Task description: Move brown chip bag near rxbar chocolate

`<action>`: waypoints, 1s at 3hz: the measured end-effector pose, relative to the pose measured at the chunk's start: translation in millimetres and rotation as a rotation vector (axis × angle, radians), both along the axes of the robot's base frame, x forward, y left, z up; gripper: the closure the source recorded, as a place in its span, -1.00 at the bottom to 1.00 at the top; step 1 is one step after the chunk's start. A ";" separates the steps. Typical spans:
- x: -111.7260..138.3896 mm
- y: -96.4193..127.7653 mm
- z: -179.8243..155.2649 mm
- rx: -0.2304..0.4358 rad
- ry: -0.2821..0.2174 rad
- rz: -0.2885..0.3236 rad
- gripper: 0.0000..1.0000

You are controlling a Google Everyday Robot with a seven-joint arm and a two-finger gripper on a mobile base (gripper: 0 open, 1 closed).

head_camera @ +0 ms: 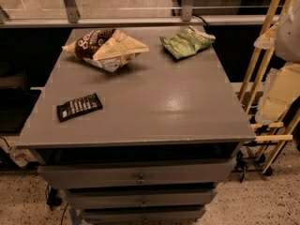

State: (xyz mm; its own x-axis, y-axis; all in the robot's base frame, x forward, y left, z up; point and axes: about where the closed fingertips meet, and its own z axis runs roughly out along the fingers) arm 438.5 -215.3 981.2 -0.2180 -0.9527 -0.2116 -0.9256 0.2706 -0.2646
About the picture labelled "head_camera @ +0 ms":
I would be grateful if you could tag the brown chip bag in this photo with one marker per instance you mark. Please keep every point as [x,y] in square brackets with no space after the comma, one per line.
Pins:
[108,49]

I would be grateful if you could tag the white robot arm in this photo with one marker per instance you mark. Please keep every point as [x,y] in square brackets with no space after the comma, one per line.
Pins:
[282,86]

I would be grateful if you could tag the black rxbar chocolate bar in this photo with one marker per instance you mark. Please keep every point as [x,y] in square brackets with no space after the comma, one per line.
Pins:
[78,106]

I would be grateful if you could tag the green chip bag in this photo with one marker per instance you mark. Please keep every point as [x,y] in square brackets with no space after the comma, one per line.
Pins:
[187,43]

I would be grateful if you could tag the grey drawer cabinet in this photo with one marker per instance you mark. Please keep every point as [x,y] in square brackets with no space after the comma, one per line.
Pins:
[155,110]

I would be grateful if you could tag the top grey drawer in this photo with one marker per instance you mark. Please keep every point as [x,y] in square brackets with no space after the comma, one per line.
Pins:
[122,175]

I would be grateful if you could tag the grey drawer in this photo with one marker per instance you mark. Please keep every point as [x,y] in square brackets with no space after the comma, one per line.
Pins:
[143,215]
[122,175]
[141,198]

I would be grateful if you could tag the bottom grey drawer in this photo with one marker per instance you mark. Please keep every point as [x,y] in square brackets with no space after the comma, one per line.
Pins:
[143,215]

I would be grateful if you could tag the grey metal railing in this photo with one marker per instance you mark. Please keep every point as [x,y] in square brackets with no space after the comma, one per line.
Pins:
[87,13]

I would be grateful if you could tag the middle grey drawer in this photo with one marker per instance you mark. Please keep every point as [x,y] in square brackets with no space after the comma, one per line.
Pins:
[141,198]

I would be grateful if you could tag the wooden rack on wheels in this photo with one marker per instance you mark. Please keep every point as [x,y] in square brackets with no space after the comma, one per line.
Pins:
[270,138]

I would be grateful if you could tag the black power adapter with cable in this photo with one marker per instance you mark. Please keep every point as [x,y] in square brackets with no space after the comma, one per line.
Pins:
[52,199]

